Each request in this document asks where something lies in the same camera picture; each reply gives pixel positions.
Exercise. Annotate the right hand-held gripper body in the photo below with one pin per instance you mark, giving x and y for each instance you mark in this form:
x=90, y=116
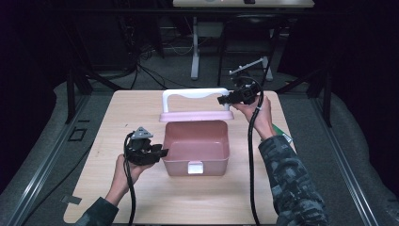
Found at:
x=247, y=92

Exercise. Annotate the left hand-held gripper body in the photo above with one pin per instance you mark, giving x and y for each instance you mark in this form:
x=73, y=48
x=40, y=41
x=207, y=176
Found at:
x=139, y=152

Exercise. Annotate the pink plastic storage box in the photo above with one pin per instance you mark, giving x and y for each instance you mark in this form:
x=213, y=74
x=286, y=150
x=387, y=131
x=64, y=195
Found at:
x=196, y=150

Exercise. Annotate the white and green carton box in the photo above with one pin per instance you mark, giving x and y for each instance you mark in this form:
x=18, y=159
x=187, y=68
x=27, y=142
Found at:
x=284, y=135

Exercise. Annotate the person's left hand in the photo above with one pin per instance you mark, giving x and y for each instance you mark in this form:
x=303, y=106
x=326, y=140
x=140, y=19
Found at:
x=124, y=175

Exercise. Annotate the person's right hand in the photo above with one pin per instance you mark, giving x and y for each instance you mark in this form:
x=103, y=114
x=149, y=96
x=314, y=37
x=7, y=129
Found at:
x=262, y=119

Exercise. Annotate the white desk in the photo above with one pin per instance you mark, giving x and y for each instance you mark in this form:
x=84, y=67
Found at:
x=195, y=47

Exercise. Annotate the black chair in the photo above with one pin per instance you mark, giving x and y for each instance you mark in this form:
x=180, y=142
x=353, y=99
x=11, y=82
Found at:
x=244, y=31

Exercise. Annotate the black metal stand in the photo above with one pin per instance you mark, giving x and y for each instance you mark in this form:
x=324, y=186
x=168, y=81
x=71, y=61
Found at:
x=71, y=94
x=326, y=94

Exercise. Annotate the grey tape strip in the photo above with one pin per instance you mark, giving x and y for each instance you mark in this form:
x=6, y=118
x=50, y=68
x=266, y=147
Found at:
x=71, y=199

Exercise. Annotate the aluminium floor rail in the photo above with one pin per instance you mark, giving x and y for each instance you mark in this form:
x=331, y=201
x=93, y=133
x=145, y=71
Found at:
x=348, y=175
x=40, y=175

